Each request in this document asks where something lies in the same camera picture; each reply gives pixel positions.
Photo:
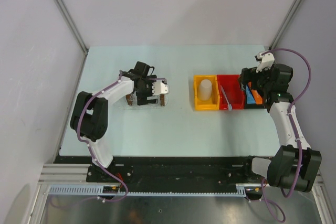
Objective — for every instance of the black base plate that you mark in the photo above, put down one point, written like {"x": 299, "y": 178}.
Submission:
{"x": 202, "y": 172}

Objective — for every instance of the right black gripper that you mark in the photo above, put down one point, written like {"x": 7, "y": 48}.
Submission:
{"x": 251, "y": 73}

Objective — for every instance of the clear plastic tray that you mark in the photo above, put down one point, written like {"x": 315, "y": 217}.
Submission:
{"x": 122, "y": 103}

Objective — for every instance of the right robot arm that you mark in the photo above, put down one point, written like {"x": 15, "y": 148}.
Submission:
{"x": 296, "y": 164}

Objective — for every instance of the brown wooden block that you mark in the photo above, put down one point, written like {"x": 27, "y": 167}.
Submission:
{"x": 162, "y": 100}

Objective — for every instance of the brown block with hole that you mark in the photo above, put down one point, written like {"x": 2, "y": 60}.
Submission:
{"x": 129, "y": 99}

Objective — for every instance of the grey toothbrush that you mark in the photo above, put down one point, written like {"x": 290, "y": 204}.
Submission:
{"x": 229, "y": 106}

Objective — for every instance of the right aluminium frame post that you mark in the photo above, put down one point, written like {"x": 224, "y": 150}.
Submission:
{"x": 294, "y": 8}

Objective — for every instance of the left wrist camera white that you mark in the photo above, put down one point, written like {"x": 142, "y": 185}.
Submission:
{"x": 160, "y": 88}

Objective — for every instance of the left aluminium frame post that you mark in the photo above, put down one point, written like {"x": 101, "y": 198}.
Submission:
{"x": 61, "y": 5}

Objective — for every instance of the yellow plastic bin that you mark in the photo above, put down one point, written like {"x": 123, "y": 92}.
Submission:
{"x": 214, "y": 99}

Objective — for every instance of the black plastic bin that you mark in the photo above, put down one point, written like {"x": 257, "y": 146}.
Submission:
{"x": 247, "y": 106}

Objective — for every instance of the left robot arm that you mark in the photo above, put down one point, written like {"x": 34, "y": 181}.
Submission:
{"x": 89, "y": 118}

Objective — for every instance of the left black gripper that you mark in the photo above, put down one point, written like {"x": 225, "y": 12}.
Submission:
{"x": 143, "y": 99}

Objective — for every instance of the blue toothpaste tube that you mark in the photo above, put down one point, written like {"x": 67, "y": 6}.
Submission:
{"x": 249, "y": 97}

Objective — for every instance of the aluminium frame post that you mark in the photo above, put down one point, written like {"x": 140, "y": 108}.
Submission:
{"x": 61, "y": 5}
{"x": 294, "y": 8}

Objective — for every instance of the white paper cup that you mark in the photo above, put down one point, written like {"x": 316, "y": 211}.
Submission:
{"x": 205, "y": 90}

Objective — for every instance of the red plastic bin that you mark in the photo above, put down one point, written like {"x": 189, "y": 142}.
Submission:
{"x": 231, "y": 86}

